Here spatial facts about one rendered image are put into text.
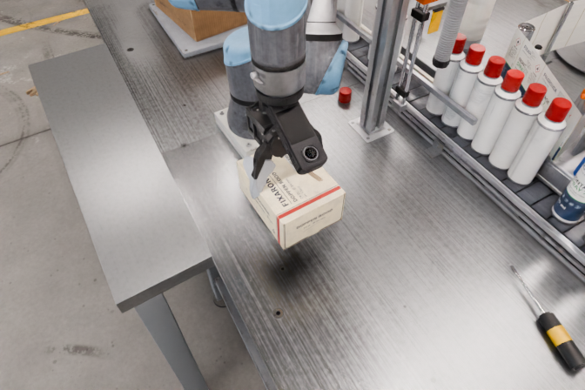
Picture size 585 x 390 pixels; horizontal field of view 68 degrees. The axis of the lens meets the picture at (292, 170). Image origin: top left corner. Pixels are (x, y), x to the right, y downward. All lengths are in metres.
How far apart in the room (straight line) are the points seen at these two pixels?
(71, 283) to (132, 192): 1.00
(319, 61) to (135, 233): 0.52
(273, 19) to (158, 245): 0.55
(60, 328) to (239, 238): 1.13
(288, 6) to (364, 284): 0.53
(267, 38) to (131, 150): 0.66
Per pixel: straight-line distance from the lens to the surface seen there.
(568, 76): 1.43
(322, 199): 0.71
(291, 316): 0.82
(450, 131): 1.11
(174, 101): 1.25
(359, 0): 1.30
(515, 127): 0.98
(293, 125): 0.62
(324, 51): 0.91
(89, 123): 1.26
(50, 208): 2.28
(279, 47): 0.56
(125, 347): 1.79
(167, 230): 0.95
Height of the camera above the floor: 1.58
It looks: 48 degrees down
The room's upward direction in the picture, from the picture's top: straight up
